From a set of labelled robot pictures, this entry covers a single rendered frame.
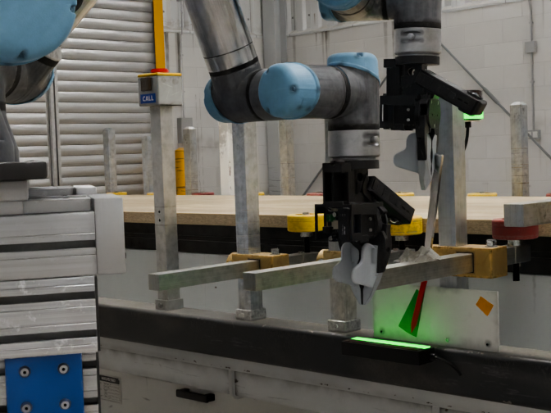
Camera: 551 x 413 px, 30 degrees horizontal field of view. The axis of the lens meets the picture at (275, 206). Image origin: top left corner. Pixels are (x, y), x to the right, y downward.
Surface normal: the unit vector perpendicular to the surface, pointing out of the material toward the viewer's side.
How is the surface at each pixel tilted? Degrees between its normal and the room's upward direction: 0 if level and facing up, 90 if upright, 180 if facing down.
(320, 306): 90
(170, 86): 90
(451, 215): 90
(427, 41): 92
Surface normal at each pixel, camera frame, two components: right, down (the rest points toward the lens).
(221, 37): 0.02, 0.31
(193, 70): 0.69, 0.01
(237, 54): 0.34, 0.19
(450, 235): -0.69, 0.07
